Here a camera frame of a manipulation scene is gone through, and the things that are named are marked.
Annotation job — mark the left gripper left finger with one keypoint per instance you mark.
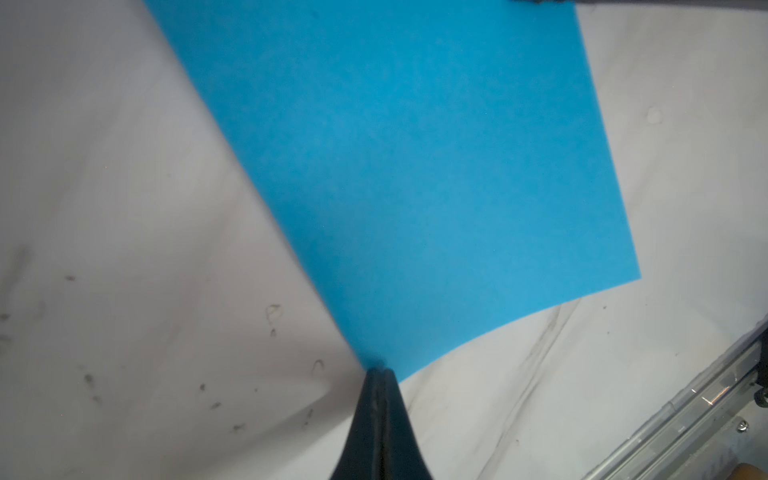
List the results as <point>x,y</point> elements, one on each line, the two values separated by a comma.
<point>361,455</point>

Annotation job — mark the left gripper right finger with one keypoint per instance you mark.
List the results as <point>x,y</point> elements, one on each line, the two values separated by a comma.
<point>400,456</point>

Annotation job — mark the blue square paper sheet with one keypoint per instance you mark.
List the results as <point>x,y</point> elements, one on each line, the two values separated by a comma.
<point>439,168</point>

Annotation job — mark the aluminium front rail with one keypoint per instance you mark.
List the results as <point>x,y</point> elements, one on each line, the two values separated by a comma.
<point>715,428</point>

